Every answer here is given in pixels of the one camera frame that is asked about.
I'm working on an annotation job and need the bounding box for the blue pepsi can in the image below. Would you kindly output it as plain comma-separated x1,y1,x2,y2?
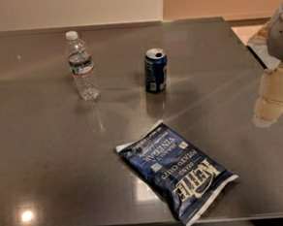
144,48,168,94

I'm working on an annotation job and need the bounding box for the clear plastic water bottle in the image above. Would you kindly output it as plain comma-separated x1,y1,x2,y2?
65,31,101,100

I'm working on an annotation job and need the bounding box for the blue kettle chips bag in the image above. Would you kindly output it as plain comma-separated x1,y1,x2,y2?
116,120,237,226

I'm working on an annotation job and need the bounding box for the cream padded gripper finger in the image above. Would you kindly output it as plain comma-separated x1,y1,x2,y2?
253,61,283,128

